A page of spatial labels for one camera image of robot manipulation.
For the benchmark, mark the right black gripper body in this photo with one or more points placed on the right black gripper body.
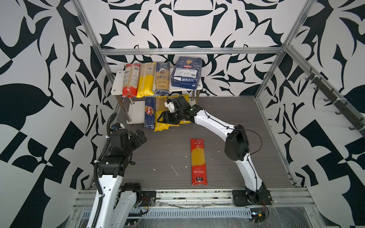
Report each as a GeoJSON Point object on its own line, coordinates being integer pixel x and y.
{"type": "Point", "coordinates": [178, 113]}

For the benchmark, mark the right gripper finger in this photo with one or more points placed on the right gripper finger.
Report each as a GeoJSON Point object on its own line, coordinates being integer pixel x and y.
{"type": "Point", "coordinates": [166, 120]}
{"type": "Point", "coordinates": [164, 114]}

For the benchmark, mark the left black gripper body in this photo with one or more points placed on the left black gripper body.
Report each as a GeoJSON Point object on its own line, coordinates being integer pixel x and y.
{"type": "Point", "coordinates": [132, 139]}

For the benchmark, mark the yellow Pastatime spaghetti pack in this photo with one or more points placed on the yellow Pastatime spaghetti pack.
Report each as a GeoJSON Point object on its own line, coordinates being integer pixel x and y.
{"type": "Point", "coordinates": [174, 114]}
{"type": "Point", "coordinates": [160, 107]}

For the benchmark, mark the yellow spaghetti pack small barcode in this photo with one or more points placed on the yellow spaghetti pack small barcode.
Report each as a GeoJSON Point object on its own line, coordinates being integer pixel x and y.
{"type": "Point", "coordinates": [186, 97]}

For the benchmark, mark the dark blue Barilla pasta box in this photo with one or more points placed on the dark blue Barilla pasta box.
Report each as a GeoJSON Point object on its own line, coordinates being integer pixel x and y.
{"type": "Point", "coordinates": [187, 73]}

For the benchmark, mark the dark blue clear spaghetti pack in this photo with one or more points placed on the dark blue clear spaghetti pack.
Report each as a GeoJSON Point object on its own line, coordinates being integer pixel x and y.
{"type": "Point", "coordinates": [162, 78]}

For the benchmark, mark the red spaghetti pack white label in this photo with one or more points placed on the red spaghetti pack white label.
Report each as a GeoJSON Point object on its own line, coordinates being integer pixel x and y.
{"type": "Point", "coordinates": [131, 80]}

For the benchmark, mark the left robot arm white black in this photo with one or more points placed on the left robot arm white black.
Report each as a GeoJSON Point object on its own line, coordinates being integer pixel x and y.
{"type": "Point", "coordinates": [114, 200]}

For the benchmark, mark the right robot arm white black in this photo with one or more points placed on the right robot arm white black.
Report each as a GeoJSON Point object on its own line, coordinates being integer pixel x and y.
{"type": "Point", "coordinates": [236, 146]}

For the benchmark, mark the white two-tier metal shelf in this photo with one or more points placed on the white two-tier metal shelf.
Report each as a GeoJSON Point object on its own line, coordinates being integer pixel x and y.
{"type": "Point", "coordinates": [135, 111]}

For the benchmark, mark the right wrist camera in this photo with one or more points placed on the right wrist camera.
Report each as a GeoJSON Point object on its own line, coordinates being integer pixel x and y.
{"type": "Point", "coordinates": [169, 104]}

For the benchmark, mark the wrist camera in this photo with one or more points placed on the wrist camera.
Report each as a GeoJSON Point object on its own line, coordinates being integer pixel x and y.
{"type": "Point", "coordinates": [169, 104]}
{"type": "Point", "coordinates": [117, 126]}

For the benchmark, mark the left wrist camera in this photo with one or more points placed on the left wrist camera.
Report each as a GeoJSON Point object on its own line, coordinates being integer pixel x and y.
{"type": "Point", "coordinates": [117, 126]}

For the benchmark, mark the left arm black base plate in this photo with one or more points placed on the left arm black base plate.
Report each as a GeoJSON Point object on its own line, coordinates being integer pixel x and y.
{"type": "Point", "coordinates": [146, 198]}

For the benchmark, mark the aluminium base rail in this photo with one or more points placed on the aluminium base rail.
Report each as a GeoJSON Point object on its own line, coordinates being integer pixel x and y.
{"type": "Point", "coordinates": [214, 203]}

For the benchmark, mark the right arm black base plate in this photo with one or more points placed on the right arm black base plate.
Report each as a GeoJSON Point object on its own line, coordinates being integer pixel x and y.
{"type": "Point", "coordinates": [247, 197]}

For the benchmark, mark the aluminium cage frame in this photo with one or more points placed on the aluminium cage frame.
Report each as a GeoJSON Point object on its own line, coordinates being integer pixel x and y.
{"type": "Point", "coordinates": [249, 79]}

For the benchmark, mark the grey wall hook rack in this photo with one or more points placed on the grey wall hook rack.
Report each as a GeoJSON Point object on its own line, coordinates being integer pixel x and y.
{"type": "Point", "coordinates": [343, 106]}

